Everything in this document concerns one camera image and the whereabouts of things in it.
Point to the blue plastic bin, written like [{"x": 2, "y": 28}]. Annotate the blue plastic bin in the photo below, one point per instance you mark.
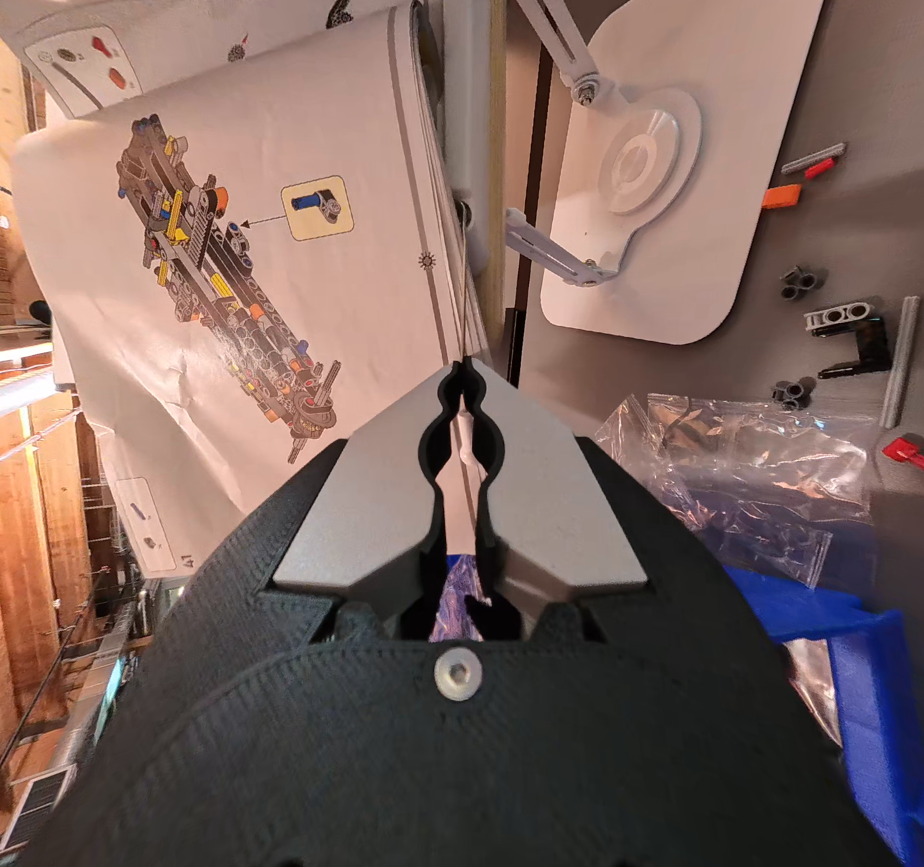
[{"x": 866, "y": 701}]

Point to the dark grey lego connector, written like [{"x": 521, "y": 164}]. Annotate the dark grey lego connector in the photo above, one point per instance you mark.
[
  {"x": 792, "y": 392},
  {"x": 801, "y": 283}
]

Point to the black angled lego piece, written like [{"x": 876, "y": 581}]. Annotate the black angled lego piece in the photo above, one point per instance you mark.
[{"x": 870, "y": 347}]

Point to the red lego piece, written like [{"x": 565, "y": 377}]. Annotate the red lego piece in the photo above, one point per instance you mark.
[{"x": 904, "y": 450}]

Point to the clear plastic bag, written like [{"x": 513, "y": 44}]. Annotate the clear plastic bag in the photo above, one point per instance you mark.
[
  {"x": 758, "y": 448},
  {"x": 722, "y": 535}
]

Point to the lego instruction booklet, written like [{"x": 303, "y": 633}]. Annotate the lego instruction booklet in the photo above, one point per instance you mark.
[{"x": 289, "y": 304}]

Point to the white stand base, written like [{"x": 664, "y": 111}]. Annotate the white stand base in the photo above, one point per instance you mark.
[{"x": 722, "y": 87}]

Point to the short grey lego axle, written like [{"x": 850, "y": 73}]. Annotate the short grey lego axle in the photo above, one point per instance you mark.
[{"x": 814, "y": 158}]

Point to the small red lego pin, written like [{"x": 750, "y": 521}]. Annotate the small red lego pin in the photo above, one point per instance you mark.
[{"x": 820, "y": 169}]

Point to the orange lego piece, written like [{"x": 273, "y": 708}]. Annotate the orange lego piece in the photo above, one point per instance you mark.
[{"x": 782, "y": 197}]

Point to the light grey lego beam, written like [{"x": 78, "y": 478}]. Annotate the light grey lego beam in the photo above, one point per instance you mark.
[{"x": 841, "y": 314}]

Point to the silver air duct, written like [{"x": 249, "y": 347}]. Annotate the silver air duct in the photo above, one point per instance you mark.
[{"x": 72, "y": 744}]

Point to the long grey lego axle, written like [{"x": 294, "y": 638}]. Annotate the long grey lego axle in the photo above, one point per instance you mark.
[{"x": 901, "y": 361}]

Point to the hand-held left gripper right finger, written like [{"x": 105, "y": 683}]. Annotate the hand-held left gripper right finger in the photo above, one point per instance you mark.
[{"x": 563, "y": 513}]

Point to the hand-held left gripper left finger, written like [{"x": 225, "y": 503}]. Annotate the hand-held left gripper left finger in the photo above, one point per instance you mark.
[{"x": 361, "y": 506}]

